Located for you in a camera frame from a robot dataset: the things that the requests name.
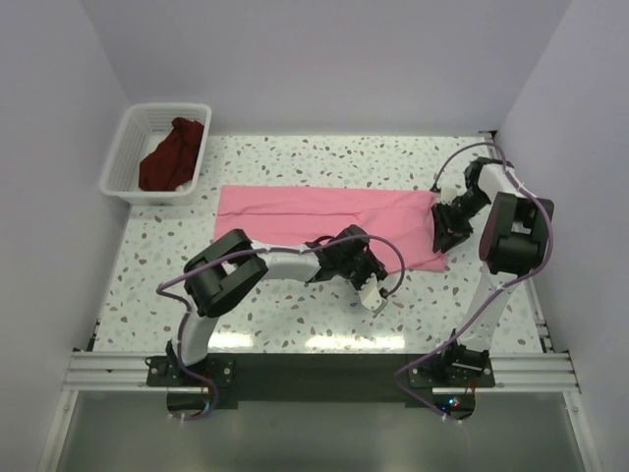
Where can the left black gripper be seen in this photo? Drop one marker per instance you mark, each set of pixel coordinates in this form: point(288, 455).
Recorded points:
point(372, 266)

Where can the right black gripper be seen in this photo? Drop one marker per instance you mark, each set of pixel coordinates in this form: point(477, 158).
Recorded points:
point(447, 233)

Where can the pink t-shirt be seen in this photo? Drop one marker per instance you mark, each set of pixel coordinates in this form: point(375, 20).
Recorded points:
point(290, 216)

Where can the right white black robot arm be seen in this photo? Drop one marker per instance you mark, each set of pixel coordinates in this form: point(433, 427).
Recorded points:
point(462, 362)

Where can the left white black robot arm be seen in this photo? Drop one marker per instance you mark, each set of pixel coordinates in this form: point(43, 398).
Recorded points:
point(219, 278)

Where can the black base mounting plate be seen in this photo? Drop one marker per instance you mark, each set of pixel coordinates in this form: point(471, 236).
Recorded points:
point(224, 381)

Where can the dark red t-shirt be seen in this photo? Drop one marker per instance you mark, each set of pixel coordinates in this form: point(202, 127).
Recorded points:
point(174, 160)

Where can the white plastic laundry basket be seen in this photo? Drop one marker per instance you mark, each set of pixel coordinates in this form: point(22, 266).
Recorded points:
point(143, 127)

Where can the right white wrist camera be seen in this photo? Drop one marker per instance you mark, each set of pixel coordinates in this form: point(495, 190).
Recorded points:
point(447, 195)

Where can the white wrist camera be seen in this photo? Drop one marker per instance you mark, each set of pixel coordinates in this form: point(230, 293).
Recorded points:
point(447, 195)
point(372, 299)

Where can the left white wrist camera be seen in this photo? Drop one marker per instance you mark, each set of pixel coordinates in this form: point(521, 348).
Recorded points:
point(372, 299)

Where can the aluminium right side rail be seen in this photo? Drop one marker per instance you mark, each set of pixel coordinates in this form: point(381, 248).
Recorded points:
point(515, 243)

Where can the aluminium rail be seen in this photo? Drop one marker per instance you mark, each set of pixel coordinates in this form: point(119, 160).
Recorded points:
point(127, 371)
point(515, 243)

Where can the aluminium front rail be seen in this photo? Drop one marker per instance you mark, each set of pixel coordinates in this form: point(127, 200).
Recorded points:
point(127, 371)

